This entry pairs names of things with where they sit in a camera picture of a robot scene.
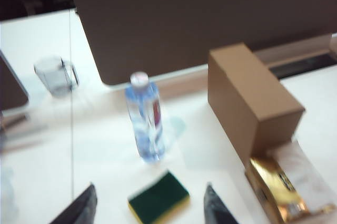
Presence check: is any small brown desk partition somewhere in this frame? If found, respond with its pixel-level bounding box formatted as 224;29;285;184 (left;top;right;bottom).
0;50;30;112

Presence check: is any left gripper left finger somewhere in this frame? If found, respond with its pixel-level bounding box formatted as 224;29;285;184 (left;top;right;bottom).
49;182;100;224

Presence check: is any brown cardboard box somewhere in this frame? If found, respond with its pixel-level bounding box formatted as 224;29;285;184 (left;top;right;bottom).
207;42;306;168

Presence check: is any clear glass mug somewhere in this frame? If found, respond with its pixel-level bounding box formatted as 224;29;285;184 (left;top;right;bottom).
33;55;81;99

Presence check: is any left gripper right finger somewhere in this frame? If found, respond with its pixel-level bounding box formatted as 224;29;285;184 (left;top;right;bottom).
203;182;240;224

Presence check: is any large brown desk partition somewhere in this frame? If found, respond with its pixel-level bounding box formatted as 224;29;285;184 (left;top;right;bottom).
70;0;337;86

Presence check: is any yellow sponge with green scourer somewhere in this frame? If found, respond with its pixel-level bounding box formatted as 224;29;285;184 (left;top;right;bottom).
127;170;191;224

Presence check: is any clear plastic water bottle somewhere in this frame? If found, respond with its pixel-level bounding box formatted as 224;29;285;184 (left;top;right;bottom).
124;71;166;164

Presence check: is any gold tissue pack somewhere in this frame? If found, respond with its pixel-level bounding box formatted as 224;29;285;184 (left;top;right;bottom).
244;139;337;224

